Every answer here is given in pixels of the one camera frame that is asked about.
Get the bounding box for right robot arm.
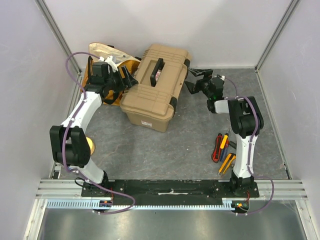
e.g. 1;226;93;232
184;68;264;197

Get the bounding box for slotted cable duct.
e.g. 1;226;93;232
46;198;237;210

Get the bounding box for yellow black utility knife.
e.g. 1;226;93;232
218;153;236;176

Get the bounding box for black rubber mallet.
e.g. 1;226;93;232
229;141;237;149

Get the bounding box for blue red screwdriver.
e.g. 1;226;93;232
219;142;229;162

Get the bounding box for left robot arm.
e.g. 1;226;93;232
49;61;138;197

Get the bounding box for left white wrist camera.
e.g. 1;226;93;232
98;55;118;73

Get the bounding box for aluminium frame rail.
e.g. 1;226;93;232
34;0;82;73

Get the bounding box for red black pliers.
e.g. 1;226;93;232
211;133;223;163

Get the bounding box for orange paper shopping bag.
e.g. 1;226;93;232
82;42;141;106

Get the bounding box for tan plastic toolbox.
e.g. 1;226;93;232
120;43;192;133

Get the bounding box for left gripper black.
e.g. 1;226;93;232
105;66;139;94

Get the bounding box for yellow handled pliers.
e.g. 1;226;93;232
220;128;231;150

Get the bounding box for round wooden disc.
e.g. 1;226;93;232
86;137;96;155

